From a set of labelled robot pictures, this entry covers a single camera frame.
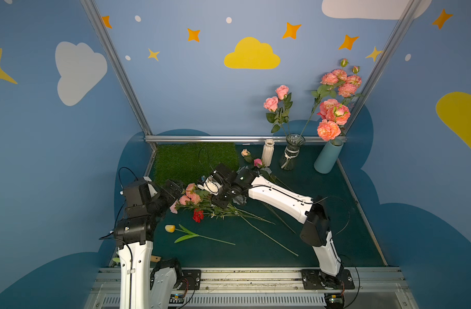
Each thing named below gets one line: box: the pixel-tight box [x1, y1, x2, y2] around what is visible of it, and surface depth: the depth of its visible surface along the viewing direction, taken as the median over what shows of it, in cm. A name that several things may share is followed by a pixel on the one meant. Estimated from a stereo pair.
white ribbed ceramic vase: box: [261, 138, 275, 167], surface depth 103 cm
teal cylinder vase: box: [314, 138, 344, 175], surface depth 103 cm
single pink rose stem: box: [263, 95, 288, 138], surface depth 83 cm
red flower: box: [193, 208, 204, 224], surface depth 90 cm
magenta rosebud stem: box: [253, 158, 266, 169], surface depth 106 cm
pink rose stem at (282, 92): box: [275, 84, 293, 136], surface depth 87 cm
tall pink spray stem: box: [299, 58, 349, 138], surface depth 86 cm
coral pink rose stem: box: [316, 98, 341, 120], surface depth 77 cm
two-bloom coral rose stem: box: [317, 103, 351, 144], surface depth 67 cm
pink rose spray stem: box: [338, 65, 365, 107], surface depth 87 cm
